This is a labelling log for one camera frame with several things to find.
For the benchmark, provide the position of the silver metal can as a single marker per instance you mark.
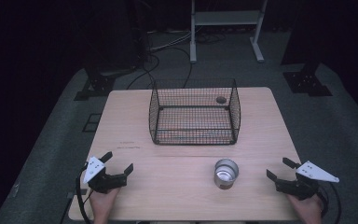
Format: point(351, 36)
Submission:
point(226, 173)

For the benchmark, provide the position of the person's left hand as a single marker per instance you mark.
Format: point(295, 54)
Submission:
point(102, 203)

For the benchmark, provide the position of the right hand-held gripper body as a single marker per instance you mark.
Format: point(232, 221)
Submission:
point(307, 180)

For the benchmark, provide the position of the black stand base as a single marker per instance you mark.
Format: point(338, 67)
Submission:
point(306, 81)
point(98, 84)

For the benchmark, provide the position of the person's right hand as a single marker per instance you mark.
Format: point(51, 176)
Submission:
point(306, 210)

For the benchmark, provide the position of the white metal desk frame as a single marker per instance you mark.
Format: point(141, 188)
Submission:
point(227, 18)

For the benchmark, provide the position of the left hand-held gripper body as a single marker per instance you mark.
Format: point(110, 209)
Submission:
point(101, 179)

